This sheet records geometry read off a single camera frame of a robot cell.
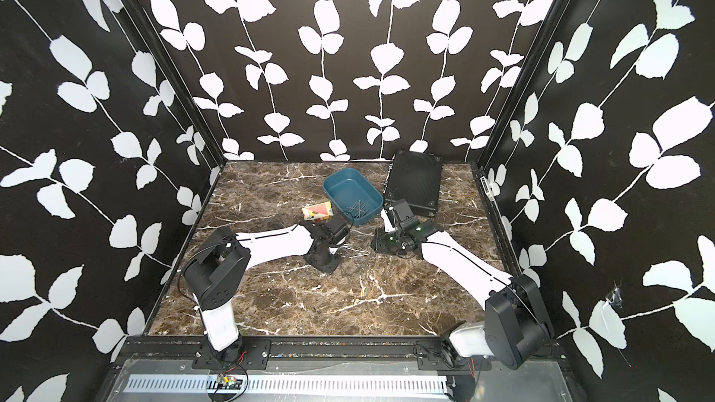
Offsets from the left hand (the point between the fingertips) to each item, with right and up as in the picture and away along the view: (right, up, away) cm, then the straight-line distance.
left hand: (329, 265), depth 92 cm
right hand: (+14, +10, -8) cm, 19 cm away
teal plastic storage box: (+8, +22, +17) cm, 29 cm away
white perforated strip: (-6, -25, -21) cm, 34 cm away
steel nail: (+10, +18, +13) cm, 24 cm away
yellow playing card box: (-5, +17, +13) cm, 22 cm away
